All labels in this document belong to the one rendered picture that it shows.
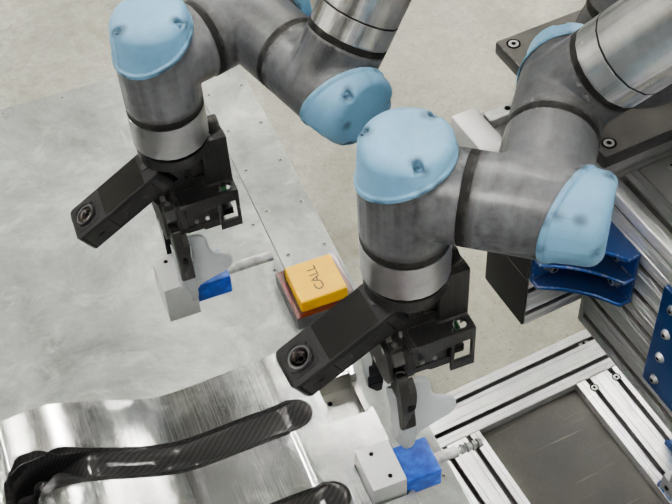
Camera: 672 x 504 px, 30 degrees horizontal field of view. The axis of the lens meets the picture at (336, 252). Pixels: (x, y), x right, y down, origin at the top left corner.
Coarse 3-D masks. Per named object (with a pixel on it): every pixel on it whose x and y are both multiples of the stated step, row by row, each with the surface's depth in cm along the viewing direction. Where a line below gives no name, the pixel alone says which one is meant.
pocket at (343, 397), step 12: (336, 384) 136; (348, 384) 137; (324, 396) 137; (336, 396) 137; (348, 396) 137; (360, 396) 135; (336, 408) 136; (348, 408) 136; (360, 408) 136; (336, 420) 135
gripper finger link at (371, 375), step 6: (366, 354) 115; (366, 360) 116; (372, 360) 114; (366, 366) 117; (372, 366) 116; (366, 372) 118; (372, 372) 117; (378, 372) 117; (366, 378) 119; (372, 378) 118; (378, 378) 119; (372, 384) 119; (378, 384) 120; (378, 390) 121
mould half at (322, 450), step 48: (240, 384) 136; (288, 384) 135; (0, 432) 127; (48, 432) 127; (96, 432) 129; (144, 432) 131; (192, 432) 132; (336, 432) 131; (384, 432) 130; (0, 480) 132; (144, 480) 126; (192, 480) 128; (240, 480) 128; (288, 480) 128; (336, 480) 127
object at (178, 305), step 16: (256, 256) 141; (272, 256) 141; (160, 272) 137; (176, 272) 137; (224, 272) 138; (160, 288) 138; (176, 288) 135; (208, 288) 138; (224, 288) 139; (176, 304) 137; (192, 304) 138
